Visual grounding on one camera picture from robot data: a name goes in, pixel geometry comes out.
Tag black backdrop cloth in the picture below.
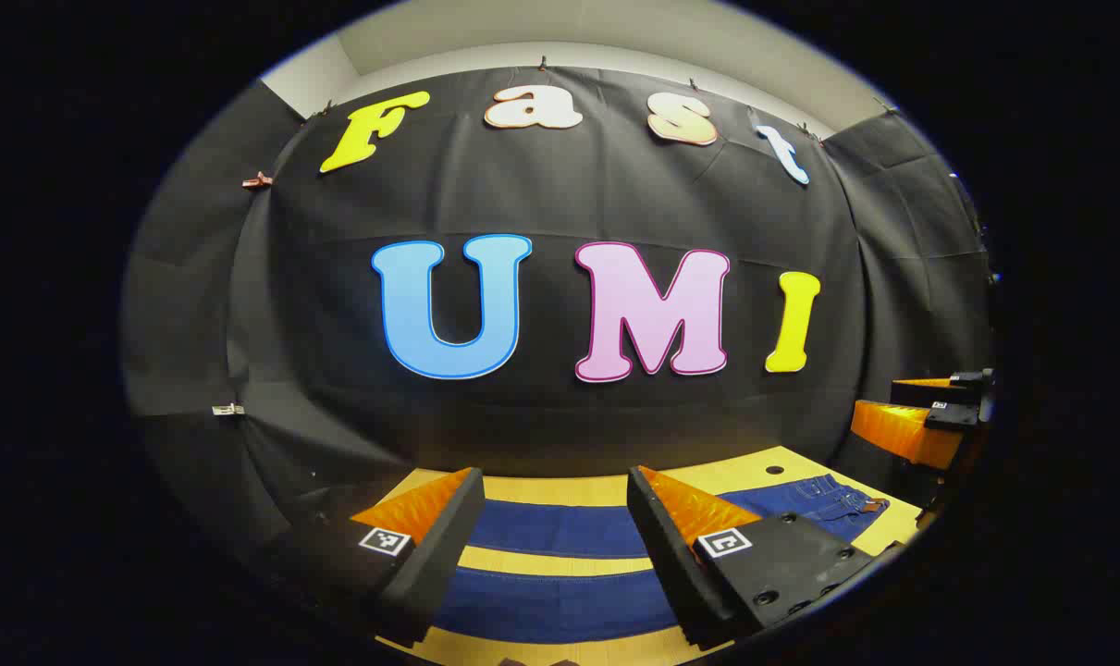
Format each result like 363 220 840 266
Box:
120 65 997 565

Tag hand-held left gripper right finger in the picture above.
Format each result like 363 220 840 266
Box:
626 465 880 651

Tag blue denim jeans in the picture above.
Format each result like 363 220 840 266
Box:
435 474 891 646

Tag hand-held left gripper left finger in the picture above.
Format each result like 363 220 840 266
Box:
264 467 486 649

